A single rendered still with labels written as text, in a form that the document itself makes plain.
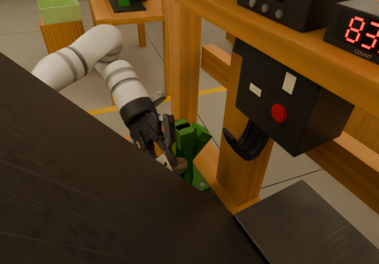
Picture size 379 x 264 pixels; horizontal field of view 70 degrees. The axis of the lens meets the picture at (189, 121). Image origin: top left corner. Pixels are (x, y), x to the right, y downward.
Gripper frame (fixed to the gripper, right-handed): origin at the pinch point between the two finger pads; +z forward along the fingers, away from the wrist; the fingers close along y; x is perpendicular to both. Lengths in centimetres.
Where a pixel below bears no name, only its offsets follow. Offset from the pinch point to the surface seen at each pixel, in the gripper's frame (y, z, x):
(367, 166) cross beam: 31.0, 20.2, 19.1
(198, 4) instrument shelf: 22.9, -24.0, 2.5
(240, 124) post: 10.8, -2.6, 27.1
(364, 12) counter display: 40.0, 0.5, -10.1
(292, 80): 29.3, 1.2, -3.6
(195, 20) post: 14, -43, 36
